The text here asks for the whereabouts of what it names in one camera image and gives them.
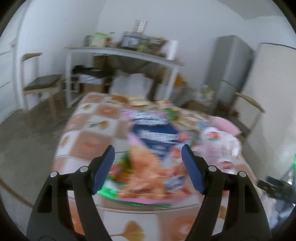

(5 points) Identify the white plastic bag under table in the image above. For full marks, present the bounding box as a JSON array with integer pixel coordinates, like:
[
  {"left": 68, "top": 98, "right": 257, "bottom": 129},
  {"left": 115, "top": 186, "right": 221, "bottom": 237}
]
[{"left": 109, "top": 72, "right": 153, "bottom": 98}]

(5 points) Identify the patterned tablecloth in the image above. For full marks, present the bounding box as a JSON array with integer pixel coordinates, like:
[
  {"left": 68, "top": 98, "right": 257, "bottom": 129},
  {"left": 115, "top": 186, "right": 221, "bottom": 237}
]
[{"left": 53, "top": 92, "right": 256, "bottom": 240}]

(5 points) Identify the grey refrigerator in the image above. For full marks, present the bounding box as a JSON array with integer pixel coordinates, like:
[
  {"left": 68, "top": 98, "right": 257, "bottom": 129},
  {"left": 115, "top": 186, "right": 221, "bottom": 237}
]
[{"left": 204, "top": 35, "right": 254, "bottom": 113}]

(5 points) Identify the white metal side table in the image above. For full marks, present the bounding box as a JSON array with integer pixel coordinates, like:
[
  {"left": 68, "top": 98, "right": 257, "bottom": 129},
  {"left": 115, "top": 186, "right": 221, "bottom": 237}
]
[{"left": 64, "top": 46, "right": 185, "bottom": 109}]

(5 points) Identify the large colourful snack bag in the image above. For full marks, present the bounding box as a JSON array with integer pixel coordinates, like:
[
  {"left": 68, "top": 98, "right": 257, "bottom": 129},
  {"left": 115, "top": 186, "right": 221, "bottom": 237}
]
[{"left": 98, "top": 108, "right": 194, "bottom": 206}]

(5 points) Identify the wooden armchair dark seat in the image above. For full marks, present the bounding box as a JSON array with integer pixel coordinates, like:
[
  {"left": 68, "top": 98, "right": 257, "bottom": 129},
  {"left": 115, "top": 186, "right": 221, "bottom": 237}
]
[{"left": 230, "top": 92, "right": 265, "bottom": 143}]

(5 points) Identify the wooden chair dark seat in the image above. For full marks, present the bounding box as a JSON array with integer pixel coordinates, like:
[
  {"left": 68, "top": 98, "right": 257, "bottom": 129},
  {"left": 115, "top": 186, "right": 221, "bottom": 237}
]
[{"left": 21, "top": 52, "right": 63, "bottom": 121}]

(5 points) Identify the pink white plastic bag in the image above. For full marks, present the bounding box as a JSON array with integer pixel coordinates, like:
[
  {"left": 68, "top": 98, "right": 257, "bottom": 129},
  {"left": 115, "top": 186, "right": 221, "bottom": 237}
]
[{"left": 193, "top": 116, "right": 242, "bottom": 174}]

